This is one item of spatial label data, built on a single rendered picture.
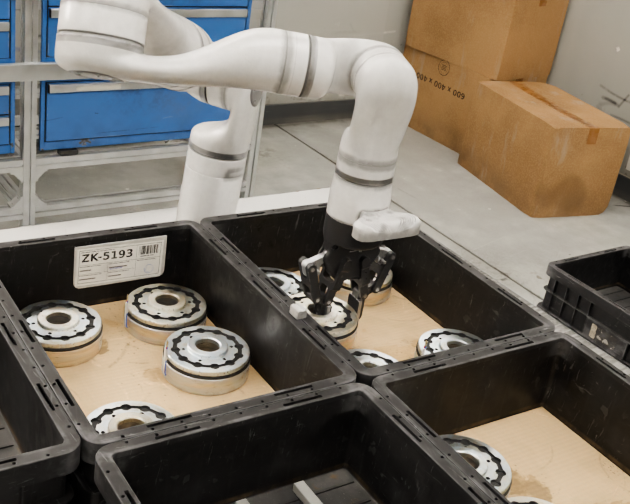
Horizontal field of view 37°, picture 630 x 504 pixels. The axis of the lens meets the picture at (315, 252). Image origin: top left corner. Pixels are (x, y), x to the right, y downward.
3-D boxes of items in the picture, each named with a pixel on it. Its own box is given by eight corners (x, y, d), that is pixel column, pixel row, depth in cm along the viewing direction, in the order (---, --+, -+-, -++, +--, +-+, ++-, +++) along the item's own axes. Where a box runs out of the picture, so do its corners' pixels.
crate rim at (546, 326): (193, 234, 128) (195, 218, 127) (369, 210, 144) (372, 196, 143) (360, 397, 99) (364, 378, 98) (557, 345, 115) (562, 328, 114)
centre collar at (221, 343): (179, 342, 112) (180, 337, 112) (216, 334, 115) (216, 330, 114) (198, 364, 108) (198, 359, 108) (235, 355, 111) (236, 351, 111)
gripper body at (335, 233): (368, 193, 120) (355, 258, 124) (312, 199, 115) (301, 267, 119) (403, 218, 114) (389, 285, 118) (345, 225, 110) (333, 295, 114)
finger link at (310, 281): (304, 253, 115) (315, 288, 119) (292, 261, 115) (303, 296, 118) (316, 264, 113) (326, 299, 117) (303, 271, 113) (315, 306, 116)
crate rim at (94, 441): (-34, 264, 112) (-35, 246, 111) (193, 234, 128) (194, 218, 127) (87, 469, 83) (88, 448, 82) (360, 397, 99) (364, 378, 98)
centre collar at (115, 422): (99, 422, 96) (99, 418, 96) (143, 411, 99) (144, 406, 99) (119, 451, 93) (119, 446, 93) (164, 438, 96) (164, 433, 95)
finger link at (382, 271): (392, 252, 119) (368, 291, 120) (401, 256, 121) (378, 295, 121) (380, 243, 121) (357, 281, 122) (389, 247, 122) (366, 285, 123)
